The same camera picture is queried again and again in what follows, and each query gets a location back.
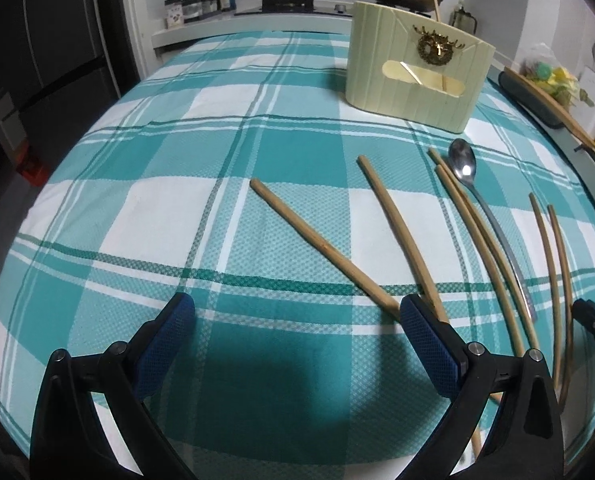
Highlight white kitchen counter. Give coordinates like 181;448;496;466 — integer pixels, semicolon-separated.
152;10;358;53

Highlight dark refrigerator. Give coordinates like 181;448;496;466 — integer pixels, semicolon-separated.
0;0;123;171

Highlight glass jar black frame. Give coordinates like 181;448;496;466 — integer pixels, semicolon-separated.
452;1;479;35

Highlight red box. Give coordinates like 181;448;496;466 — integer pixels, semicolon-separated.
20;142;48;186

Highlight wooden cutting board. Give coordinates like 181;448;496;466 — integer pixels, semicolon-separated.
505;66;595;147

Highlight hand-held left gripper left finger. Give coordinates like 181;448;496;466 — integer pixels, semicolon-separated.
30;292;198;480

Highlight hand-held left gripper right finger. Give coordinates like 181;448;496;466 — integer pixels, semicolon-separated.
392;294;565;480

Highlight metal spoon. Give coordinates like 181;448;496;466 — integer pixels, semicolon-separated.
449;138;537;322

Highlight black gas stove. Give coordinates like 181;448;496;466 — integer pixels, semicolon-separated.
235;0;358;16

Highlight cream utensil holder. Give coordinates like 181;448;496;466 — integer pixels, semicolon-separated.
346;0;494;133

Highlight clear bag yellow green contents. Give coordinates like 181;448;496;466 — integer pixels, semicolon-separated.
522;42;591;111

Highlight teal plaid tablecloth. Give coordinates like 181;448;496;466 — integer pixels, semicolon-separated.
0;30;595;480

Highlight black tray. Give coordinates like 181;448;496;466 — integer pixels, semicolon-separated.
498;71;571;128

